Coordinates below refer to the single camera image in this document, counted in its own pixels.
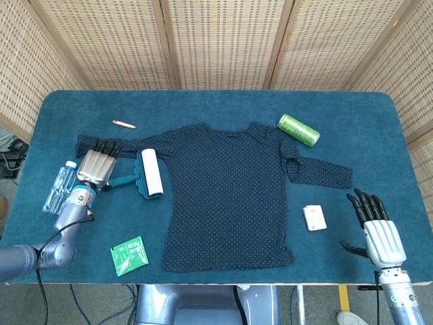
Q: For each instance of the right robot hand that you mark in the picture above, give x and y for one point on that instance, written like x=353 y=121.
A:
x=384 y=240

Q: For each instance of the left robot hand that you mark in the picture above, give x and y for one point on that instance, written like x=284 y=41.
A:
x=96 y=167

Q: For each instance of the blue-green lint roller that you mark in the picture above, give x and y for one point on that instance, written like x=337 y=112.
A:
x=150 y=172

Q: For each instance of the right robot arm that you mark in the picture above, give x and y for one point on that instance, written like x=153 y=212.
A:
x=400 y=298

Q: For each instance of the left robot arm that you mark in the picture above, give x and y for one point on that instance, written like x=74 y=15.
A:
x=67 y=230

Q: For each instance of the navy polka dot shirt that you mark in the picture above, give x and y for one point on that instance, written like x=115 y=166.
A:
x=223 y=189

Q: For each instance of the clear plastic water bottle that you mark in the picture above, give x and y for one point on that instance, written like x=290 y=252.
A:
x=59 y=191

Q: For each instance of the short wooden pencil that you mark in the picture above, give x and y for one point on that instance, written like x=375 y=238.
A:
x=124 y=124

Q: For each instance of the small white box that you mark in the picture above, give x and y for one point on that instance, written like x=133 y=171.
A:
x=315 y=218

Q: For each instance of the white shoe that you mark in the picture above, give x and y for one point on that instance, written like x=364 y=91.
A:
x=350 y=318

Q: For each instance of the green sachet packet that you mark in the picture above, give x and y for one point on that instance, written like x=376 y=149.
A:
x=130 y=255

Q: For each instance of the metal table leg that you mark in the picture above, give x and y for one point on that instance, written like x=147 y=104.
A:
x=297 y=304

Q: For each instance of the teal table cover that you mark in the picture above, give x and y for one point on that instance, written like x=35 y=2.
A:
x=216 y=108

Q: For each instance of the green drink can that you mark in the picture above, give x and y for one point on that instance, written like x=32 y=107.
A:
x=299 y=130

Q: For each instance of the blue-grey robot torso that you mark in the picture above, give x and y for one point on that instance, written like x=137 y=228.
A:
x=203 y=304

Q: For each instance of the woven bamboo folding screen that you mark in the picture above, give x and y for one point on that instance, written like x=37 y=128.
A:
x=223 y=44

